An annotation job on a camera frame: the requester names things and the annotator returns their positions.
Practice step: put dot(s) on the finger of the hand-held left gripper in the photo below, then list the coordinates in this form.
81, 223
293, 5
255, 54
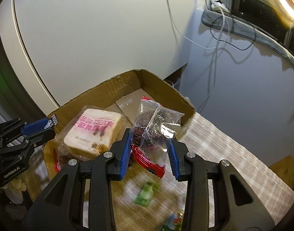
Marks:
38, 138
35, 126

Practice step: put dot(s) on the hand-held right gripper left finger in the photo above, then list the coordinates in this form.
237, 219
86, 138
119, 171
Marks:
126, 154

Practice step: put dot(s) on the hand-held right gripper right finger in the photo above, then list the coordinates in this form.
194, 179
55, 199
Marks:
172, 156

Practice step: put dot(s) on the clear dark pastry packet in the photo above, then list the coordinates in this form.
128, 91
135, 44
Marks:
57, 164
149, 130

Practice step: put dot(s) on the bagged sliced bread loaf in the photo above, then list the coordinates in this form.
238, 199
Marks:
89, 134

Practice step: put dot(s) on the brown cardboard box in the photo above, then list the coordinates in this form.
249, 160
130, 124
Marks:
149, 86

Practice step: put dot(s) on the person's left hand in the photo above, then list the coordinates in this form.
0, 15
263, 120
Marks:
16, 186

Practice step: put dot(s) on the green candy packet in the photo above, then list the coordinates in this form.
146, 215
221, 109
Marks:
145, 193

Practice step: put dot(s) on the checked tablecloth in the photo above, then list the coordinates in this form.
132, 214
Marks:
221, 154

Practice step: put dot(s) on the colourful candy packet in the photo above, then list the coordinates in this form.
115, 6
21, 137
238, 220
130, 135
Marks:
174, 220

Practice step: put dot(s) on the white cabinet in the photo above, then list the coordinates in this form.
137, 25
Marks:
89, 41

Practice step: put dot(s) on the grey windowsill cloth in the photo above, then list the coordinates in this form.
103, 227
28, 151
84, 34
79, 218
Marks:
257, 36

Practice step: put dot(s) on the white power strip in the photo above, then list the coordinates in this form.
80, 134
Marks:
217, 4

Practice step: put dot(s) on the window with white frame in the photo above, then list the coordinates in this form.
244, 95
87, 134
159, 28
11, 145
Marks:
252, 2

